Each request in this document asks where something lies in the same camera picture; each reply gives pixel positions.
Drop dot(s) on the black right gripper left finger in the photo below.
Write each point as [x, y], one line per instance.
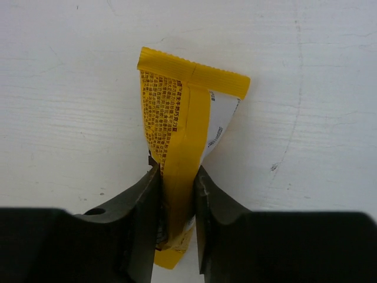
[113, 242]

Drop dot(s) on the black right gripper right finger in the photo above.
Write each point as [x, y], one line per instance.
[239, 245]

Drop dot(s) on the yellow snack bar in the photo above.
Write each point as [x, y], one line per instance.
[186, 109]

